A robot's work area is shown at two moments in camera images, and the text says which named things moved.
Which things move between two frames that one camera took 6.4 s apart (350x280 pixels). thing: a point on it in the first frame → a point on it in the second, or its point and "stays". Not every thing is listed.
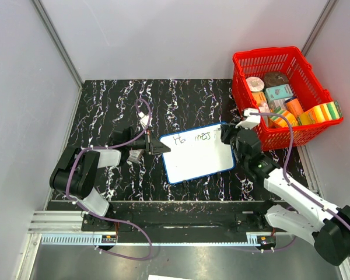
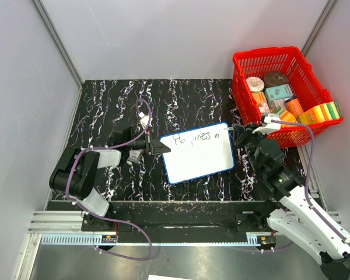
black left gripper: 153,146 stays
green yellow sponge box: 277,121 stays
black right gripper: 227,130 → 245,135
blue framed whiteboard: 196,153 stays
